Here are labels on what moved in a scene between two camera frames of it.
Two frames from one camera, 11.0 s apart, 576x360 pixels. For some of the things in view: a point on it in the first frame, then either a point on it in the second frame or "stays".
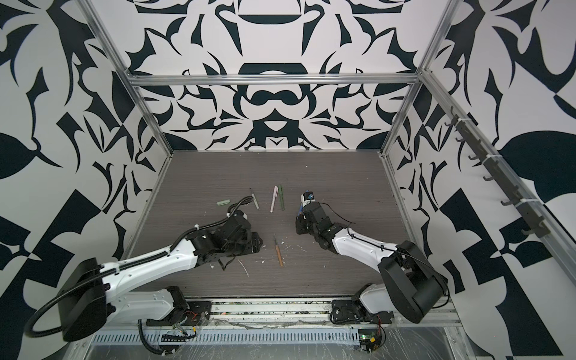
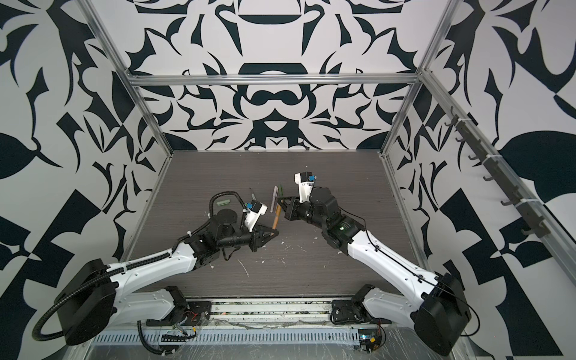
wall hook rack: [500, 172] stays
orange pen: [278, 252] -> [278, 209]
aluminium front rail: [296, 314] stays
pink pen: [274, 197] stays
